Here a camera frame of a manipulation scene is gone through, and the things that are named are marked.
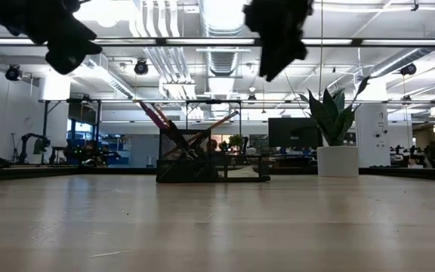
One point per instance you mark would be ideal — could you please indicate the black aluminium table frame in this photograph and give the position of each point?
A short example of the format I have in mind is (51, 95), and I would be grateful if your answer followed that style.
(32, 174)

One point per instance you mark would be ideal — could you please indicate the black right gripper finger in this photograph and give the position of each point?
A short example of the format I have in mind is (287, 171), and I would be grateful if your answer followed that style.
(271, 58)
(292, 49)

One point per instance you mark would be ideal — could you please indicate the black workstation robot arm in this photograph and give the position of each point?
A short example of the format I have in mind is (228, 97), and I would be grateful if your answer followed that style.
(36, 143)

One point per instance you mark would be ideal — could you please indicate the black mesh desk organizer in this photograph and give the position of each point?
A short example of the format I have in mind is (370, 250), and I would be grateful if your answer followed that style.
(187, 172)

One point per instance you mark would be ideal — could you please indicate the green snake plant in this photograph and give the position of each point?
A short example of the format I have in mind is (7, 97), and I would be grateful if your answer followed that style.
(332, 121)

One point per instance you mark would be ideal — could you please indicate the small green desk plant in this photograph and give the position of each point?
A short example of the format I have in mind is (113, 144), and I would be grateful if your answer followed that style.
(236, 141)

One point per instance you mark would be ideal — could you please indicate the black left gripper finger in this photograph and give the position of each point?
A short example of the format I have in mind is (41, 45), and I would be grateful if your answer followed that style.
(79, 33)
(85, 48)

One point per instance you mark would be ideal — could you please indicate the black computer monitor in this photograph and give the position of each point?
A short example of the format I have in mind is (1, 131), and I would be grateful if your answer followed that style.
(293, 132)

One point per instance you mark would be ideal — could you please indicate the white plant pot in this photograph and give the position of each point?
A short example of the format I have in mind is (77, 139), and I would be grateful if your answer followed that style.
(337, 160)

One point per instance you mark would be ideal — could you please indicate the pink purple pen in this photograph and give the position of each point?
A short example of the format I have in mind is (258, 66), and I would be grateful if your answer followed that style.
(153, 115)

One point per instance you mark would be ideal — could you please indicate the black ceiling spotlight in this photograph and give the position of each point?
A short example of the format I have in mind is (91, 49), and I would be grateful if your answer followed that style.
(141, 67)
(408, 69)
(13, 72)

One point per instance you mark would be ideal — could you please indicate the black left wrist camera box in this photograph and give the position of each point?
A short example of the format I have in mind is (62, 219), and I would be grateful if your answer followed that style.
(64, 62)

